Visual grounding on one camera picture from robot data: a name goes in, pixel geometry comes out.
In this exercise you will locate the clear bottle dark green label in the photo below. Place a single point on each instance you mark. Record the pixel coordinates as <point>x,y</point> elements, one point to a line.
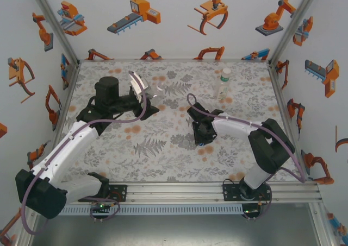
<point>223,87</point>

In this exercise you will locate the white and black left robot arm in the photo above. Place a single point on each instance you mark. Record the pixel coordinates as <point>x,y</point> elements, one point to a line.
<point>68,145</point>

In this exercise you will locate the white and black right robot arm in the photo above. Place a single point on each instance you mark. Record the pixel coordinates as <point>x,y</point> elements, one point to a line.
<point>272,145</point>

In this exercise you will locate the floral patterned table cover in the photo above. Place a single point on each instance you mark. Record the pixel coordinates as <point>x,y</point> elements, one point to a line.
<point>108,153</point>

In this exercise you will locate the small circuit board green light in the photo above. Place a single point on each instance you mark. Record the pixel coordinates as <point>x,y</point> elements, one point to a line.
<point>100,206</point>
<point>250,210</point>

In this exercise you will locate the aluminium side frame rail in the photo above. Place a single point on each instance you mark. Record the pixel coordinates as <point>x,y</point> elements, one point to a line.
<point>283,99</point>
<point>69,94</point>

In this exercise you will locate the aluminium rear frame rail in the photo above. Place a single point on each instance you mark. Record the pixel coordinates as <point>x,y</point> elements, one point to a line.
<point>174,59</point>

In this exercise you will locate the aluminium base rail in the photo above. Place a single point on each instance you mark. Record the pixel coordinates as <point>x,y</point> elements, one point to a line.
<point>174,193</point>

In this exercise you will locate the aluminium frame post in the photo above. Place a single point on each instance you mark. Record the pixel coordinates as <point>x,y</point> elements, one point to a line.
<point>295,26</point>
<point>25,239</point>
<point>54,23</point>
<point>322,224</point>

